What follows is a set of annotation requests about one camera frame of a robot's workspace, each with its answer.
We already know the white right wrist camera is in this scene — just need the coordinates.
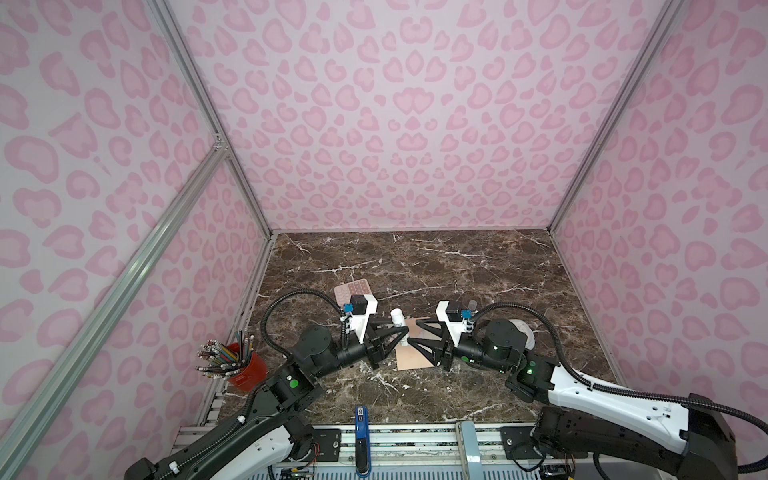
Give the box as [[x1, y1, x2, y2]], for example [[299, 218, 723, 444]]
[[435, 300, 476, 346]]

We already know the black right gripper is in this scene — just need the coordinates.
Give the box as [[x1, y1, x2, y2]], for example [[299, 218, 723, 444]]
[[408, 317, 511, 375]]

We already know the red pencil holder cup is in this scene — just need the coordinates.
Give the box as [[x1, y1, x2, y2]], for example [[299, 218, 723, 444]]
[[228, 348, 268, 392]]

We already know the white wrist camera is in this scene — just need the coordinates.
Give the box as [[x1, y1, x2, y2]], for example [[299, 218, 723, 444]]
[[341, 294, 378, 344], [435, 300, 476, 346]]

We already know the white round clock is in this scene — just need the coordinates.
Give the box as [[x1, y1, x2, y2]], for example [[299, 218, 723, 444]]
[[509, 319, 536, 350]]

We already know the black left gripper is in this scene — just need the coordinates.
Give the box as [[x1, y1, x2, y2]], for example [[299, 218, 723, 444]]
[[313, 317, 407, 383]]

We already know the pink desk calculator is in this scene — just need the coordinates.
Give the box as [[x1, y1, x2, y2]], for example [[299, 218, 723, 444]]
[[333, 279, 372, 306]]

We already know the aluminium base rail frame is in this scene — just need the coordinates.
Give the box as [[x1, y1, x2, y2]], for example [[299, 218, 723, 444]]
[[160, 421, 691, 480]]

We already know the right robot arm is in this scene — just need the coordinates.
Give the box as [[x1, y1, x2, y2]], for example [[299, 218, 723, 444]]
[[408, 301, 767, 479]]

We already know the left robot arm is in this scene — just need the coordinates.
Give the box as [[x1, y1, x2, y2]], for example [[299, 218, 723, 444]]
[[124, 295, 409, 479]]

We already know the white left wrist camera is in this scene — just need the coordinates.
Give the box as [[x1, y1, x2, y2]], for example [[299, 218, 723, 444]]
[[341, 294, 378, 344]]

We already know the blue black tool on rail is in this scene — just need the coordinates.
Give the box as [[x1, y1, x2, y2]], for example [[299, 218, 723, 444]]
[[354, 405, 372, 478]]

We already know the white glue stick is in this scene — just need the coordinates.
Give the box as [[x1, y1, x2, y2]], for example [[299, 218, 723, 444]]
[[390, 308, 409, 347]]

